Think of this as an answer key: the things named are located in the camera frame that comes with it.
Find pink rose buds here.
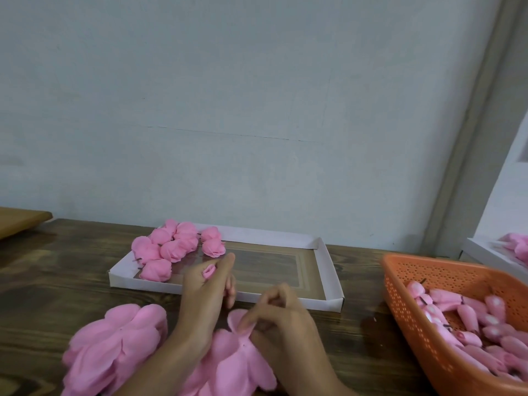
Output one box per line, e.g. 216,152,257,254
406,280,528,383

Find person's right hand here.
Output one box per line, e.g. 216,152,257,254
236,283,333,396

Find white shallow tray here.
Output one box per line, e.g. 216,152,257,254
109,224,345,312

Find group of finished pink roses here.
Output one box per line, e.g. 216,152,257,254
131,219,227,283

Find person's left hand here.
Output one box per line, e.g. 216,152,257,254
175,252,239,355

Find person's right forearm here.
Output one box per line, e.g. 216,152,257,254
326,382,358,396

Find orange plastic basket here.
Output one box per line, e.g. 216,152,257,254
381,253,528,396

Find pink petal flower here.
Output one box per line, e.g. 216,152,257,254
175,222,201,252

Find stack of pink petals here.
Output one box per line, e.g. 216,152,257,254
62,303,168,396
180,309,278,396

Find grey door frame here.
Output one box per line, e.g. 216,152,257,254
422,0,528,259

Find pile of pink petals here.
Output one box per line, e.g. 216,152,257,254
497,233,528,265

